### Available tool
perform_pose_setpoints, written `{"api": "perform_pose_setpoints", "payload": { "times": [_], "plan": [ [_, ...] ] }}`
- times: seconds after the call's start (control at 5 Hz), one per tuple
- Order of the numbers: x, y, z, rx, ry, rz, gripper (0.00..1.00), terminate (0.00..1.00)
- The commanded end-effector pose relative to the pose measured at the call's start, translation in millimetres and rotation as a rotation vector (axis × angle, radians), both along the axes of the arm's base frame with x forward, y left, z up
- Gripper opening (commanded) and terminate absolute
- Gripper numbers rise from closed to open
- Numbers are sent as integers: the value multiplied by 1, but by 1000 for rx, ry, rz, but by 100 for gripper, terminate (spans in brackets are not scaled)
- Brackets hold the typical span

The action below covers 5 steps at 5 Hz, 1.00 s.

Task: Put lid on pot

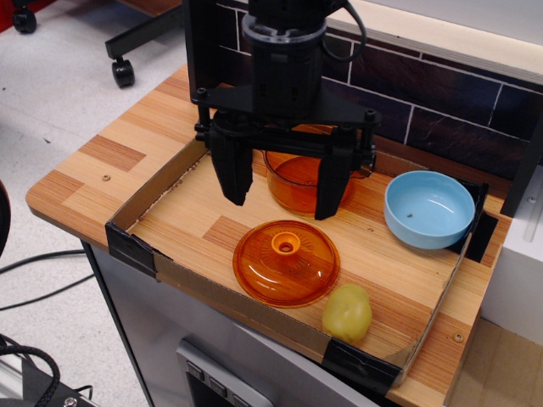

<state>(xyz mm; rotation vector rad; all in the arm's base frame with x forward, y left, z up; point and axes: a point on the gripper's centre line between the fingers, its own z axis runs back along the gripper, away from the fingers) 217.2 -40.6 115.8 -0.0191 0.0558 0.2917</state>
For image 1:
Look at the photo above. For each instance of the grey toy oven front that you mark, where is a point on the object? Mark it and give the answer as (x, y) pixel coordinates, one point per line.
(246, 369)

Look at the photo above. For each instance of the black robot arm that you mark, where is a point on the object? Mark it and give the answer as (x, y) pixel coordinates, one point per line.
(288, 10)

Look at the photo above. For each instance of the black caster wheel top left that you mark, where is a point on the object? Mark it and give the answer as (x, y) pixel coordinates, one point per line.
(24, 19)

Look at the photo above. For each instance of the orange transparent pot lid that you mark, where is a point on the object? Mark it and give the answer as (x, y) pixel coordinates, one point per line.
(286, 264)

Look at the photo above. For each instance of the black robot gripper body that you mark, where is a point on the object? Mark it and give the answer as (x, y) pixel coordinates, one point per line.
(284, 91)

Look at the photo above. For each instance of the yellow plastic potato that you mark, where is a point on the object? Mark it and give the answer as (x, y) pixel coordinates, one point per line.
(347, 314)

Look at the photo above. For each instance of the orange transparent pot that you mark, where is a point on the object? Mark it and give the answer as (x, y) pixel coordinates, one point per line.
(292, 179)

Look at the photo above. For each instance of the light blue bowl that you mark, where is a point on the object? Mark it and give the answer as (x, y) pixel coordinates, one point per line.
(428, 210)

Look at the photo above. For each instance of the cardboard fence with black tape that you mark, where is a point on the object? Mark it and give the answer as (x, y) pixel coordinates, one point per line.
(179, 228)

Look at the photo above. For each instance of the black office chair base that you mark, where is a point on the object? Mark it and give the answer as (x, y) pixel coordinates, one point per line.
(163, 16)

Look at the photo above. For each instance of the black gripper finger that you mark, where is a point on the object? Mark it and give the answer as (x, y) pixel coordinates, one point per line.
(232, 159)
(333, 178)

